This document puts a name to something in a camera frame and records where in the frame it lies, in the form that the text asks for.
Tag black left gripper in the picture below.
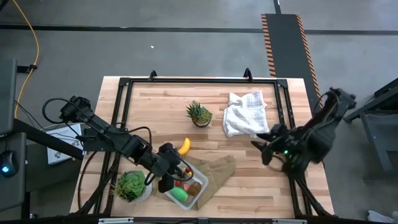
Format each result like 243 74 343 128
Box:
151 155 183 194

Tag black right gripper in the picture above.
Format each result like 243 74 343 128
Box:
251 123 299 166

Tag green husked toy corn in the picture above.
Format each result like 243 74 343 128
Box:
169 186 189 203

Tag clear plastic tupperware container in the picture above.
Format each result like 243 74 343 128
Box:
160 159 210 210

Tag green succulent in white pot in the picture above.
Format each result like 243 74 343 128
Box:
111 170 154 203

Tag white checked towel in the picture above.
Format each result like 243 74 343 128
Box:
222 91 271 139

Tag yellow toy banana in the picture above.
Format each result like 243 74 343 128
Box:
177 137 192 156

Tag tan cloth napkin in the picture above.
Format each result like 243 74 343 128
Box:
153 154 237 211

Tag spiky succulent in black pot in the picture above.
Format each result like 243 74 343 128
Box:
185 100 213 128

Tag black mat with orange stripes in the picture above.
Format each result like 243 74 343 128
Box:
261 13 323 103

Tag white paper booklet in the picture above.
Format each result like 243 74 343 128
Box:
45 123 85 165

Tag dark metal side table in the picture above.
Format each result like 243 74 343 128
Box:
343 77 398 175

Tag white crumpled cloth scrap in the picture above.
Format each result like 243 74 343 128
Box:
366 210 398 223

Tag black support beam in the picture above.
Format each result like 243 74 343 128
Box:
12 119 85 161

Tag gray desk top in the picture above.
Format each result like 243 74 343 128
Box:
0 132 28 213

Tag black computer mouse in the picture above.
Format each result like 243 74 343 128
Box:
0 150 19 178

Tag gray desk panel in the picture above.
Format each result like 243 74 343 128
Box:
0 58 18 135

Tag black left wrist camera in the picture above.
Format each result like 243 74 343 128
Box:
159 142 182 159

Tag silver aluminium rail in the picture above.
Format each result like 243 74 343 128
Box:
272 218 308 224
98 217 135 224

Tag dark brown cable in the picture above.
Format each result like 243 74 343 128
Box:
77 151 98 210

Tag black metal table frame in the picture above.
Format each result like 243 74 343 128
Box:
70 68 335 218

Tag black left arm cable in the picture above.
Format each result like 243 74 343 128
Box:
41 97 194 187

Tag black cable bracket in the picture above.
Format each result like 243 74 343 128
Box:
16 63 38 74

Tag yellow floor cable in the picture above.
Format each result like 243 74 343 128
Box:
11 0 40 119

